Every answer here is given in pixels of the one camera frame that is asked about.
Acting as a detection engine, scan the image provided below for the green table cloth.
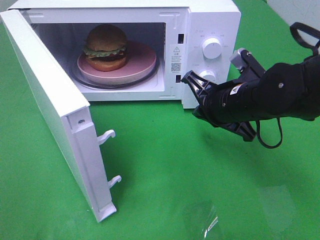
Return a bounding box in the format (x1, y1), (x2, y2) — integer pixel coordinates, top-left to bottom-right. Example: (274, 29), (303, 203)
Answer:
(0, 0), (320, 240)

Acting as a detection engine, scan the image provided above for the white microwave door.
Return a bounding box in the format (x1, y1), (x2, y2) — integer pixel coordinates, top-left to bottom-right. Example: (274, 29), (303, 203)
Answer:
(0, 10), (121, 222)

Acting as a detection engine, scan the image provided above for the white microwave oven body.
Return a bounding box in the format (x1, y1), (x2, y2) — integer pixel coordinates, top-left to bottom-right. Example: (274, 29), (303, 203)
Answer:
(5, 0), (241, 109)

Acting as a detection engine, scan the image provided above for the white microwave knob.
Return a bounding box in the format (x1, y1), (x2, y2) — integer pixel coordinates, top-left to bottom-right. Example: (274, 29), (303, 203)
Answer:
(199, 70), (217, 84)
(202, 37), (222, 59)

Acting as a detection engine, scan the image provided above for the pink round plate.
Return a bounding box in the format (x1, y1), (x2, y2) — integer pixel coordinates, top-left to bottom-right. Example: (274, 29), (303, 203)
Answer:
(77, 41), (157, 88)

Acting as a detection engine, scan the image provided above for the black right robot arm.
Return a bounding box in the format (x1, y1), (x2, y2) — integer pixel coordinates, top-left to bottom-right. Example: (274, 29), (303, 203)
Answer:
(181, 55), (320, 142)

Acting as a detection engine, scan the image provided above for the burger with lettuce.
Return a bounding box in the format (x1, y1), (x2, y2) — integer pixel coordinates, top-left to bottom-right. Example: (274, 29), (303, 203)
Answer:
(83, 24), (127, 72)

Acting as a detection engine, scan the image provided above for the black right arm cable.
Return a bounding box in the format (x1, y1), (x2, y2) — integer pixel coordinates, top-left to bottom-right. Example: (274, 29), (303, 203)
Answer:
(254, 21), (320, 149)

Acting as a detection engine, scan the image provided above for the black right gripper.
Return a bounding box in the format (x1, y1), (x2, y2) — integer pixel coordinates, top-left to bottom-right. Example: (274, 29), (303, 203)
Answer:
(181, 70), (258, 142)

